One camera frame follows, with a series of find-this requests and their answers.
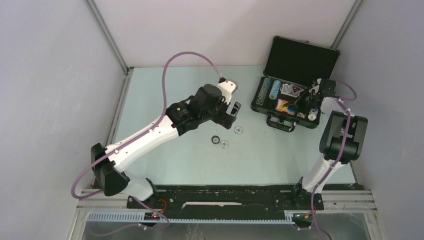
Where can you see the light blue ten chip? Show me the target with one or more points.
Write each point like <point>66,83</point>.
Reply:
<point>238,130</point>
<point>224,144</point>

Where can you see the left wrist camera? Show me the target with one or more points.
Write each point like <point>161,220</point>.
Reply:
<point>227,87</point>

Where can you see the green chip stack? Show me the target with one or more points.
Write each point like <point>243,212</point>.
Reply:
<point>312,114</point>

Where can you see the purple chip stack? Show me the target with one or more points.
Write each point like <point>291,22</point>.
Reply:
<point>301,115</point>

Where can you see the red black triangle marker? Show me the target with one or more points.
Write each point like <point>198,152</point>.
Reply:
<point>295,90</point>

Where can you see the dark blue fifty chip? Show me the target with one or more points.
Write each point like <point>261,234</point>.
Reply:
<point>215,140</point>

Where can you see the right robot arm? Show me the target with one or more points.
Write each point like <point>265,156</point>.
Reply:
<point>341,142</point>

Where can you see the red playing card deck box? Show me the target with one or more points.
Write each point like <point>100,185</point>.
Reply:
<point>280,99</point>

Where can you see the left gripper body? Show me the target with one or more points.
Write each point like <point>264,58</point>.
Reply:
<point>217,114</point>

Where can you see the clear round dealer button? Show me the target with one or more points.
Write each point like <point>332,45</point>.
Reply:
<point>286,89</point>

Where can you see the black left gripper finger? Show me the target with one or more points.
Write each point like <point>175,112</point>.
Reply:
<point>235,110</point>
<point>226,121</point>

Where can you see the light blue chip stack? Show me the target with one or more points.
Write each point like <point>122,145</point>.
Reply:
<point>274,90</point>

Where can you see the yellow round button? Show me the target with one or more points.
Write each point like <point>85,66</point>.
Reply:
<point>281,106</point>

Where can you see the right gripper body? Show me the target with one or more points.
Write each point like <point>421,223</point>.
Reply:
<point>309,102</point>

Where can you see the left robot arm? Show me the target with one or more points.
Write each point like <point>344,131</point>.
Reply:
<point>110,162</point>

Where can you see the black poker set case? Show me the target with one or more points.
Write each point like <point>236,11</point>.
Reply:
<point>295,63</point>

